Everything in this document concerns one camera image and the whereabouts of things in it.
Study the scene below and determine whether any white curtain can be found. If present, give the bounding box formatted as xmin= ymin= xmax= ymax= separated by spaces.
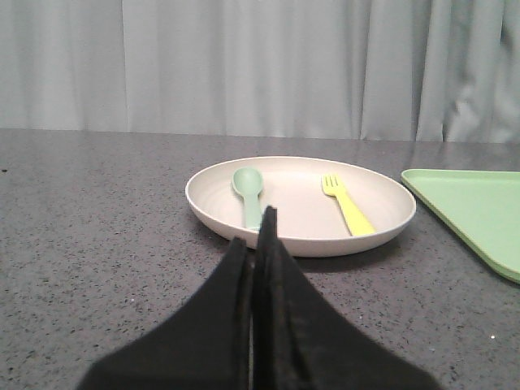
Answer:
xmin=1 ymin=1 xmax=519 ymax=143

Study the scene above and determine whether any pale green spoon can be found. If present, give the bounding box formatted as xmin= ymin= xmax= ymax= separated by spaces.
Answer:
xmin=232 ymin=167 xmax=263 ymax=230

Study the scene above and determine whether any light green tray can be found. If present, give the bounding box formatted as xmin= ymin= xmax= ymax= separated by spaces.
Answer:
xmin=401 ymin=169 xmax=519 ymax=284

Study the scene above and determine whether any yellow plastic fork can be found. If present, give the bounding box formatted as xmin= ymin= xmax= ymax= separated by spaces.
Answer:
xmin=322 ymin=174 xmax=375 ymax=236

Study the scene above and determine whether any beige round plate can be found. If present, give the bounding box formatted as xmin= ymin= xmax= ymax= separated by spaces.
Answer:
xmin=185 ymin=156 xmax=416 ymax=258

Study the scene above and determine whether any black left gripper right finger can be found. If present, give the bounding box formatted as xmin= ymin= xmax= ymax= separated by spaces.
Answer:
xmin=252 ymin=206 xmax=440 ymax=389

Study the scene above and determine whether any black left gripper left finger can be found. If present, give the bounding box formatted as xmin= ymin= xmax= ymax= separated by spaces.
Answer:
xmin=78 ymin=238 xmax=253 ymax=389

